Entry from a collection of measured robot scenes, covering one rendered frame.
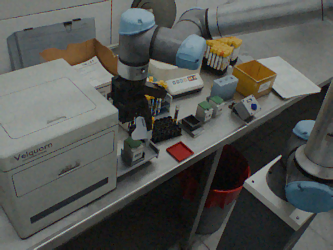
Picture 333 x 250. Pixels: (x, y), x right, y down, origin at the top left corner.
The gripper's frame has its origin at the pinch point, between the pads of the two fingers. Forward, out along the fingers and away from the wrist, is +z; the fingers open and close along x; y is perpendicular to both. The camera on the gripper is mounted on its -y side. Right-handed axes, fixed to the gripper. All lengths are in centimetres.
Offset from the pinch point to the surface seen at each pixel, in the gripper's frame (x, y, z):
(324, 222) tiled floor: 44, -121, 102
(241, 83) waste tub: -8, -63, 10
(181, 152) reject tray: 4.7, -17.2, 14.7
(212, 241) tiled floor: 11, -54, 102
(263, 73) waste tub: -6, -75, 8
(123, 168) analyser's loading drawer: 2.4, 4.7, 11.0
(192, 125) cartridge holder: -2.0, -29.1, 13.6
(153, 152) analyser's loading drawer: 2.1, -6.7, 11.0
